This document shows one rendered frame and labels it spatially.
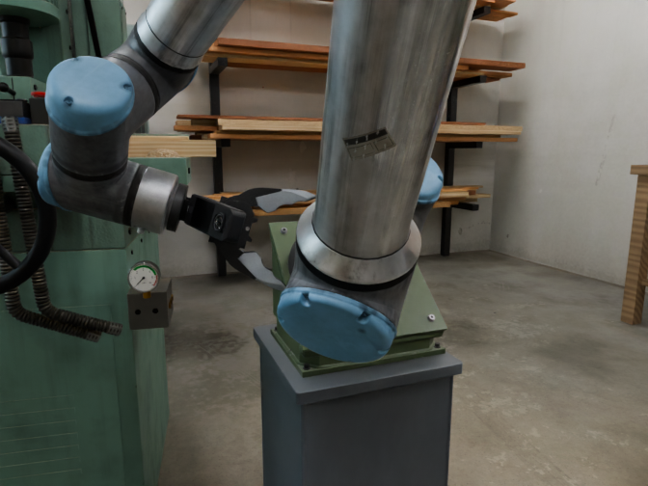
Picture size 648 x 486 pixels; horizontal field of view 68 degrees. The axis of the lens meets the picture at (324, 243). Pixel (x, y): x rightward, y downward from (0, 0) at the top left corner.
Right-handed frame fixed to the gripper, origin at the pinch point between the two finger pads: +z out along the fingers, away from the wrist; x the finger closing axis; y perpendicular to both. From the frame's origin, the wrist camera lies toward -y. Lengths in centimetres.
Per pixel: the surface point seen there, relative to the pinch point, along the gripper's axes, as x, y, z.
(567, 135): -123, 248, 223
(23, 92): -13, 46, -59
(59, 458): 62, 40, -31
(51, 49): -25, 58, -60
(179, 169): -6.4, 35.3, -23.0
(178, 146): -12, 50, -26
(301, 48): -108, 240, 12
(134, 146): -9, 50, -35
